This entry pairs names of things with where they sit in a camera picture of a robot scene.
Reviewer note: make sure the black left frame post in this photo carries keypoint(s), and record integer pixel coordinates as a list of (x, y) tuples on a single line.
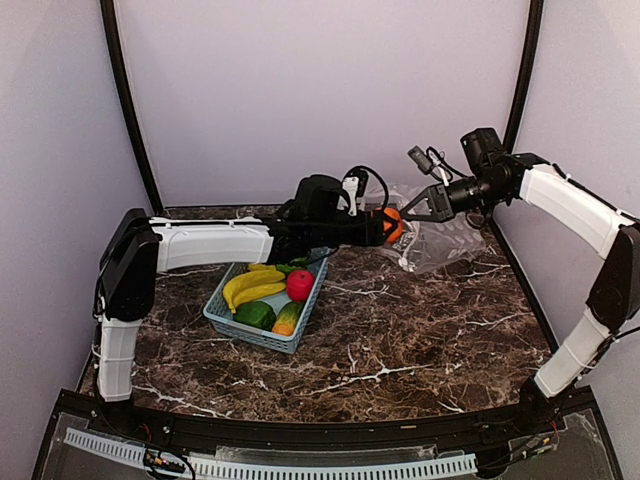
[(128, 109)]

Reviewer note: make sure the green toy watermelon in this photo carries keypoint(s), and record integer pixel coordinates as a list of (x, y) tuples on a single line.
[(301, 261)]

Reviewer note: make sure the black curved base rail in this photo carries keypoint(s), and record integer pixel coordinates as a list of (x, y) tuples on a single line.
[(486, 433)]

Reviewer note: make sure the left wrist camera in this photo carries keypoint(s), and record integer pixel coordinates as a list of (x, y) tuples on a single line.
[(317, 197)]

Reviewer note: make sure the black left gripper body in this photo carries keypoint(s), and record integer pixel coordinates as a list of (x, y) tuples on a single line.
[(362, 237)]

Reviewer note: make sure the black right frame post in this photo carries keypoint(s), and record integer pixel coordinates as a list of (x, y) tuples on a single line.
[(525, 72)]

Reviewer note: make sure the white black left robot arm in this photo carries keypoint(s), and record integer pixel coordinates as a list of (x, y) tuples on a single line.
[(143, 246)]

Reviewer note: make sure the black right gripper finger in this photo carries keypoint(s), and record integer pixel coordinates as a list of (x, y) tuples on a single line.
[(429, 218), (416, 198)]

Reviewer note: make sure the red toy apple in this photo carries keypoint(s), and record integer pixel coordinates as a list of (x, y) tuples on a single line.
[(299, 285)]

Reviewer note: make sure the black frame post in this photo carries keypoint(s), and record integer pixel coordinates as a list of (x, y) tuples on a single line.
[(128, 109), (525, 72)]

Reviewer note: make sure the yellow toy banana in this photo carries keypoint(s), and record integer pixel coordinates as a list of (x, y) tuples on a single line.
[(248, 280), (256, 293)]

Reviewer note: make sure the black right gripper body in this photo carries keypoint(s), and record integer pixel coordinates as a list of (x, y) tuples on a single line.
[(450, 206)]

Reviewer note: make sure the green orange toy mango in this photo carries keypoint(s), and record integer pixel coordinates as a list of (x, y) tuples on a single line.
[(287, 319)]

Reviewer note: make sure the green toy bell pepper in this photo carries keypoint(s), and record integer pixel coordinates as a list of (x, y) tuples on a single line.
[(257, 314)]

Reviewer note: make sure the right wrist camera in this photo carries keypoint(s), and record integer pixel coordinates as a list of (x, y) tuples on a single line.
[(481, 147)]

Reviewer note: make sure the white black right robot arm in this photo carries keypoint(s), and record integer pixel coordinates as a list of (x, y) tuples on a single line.
[(612, 233)]

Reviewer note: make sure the orange toy orange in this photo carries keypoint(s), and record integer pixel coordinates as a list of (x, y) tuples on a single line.
[(393, 225)]

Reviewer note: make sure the clear zip top bag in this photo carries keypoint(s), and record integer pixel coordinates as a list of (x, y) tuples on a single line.
[(425, 247)]

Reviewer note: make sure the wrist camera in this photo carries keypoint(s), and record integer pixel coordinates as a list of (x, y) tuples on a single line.
[(481, 147), (317, 197)]

